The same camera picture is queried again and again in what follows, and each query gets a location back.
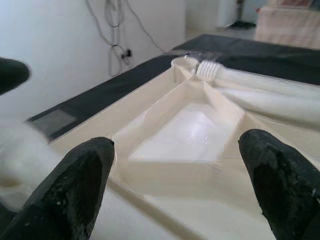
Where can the black floor appliance base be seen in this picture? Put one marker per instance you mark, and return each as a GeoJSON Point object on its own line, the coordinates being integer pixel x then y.
{"type": "Point", "coordinates": [242, 24]}

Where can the clear tape patch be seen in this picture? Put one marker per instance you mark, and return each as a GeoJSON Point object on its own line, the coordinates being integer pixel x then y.
{"type": "Point", "coordinates": [207, 55]}
{"type": "Point", "coordinates": [53, 121]}

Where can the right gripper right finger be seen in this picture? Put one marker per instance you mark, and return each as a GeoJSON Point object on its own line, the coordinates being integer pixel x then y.
{"type": "Point", "coordinates": [287, 200]}

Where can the cream plastic table top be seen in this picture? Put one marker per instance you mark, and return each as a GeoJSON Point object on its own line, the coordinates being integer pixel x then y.
{"type": "Point", "coordinates": [175, 175]}

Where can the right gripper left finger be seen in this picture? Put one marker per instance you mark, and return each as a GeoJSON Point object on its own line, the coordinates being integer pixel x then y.
{"type": "Point", "coordinates": [62, 200]}

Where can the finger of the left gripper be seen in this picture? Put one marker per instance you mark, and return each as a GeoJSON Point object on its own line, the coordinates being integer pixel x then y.
{"type": "Point", "coordinates": [12, 75]}

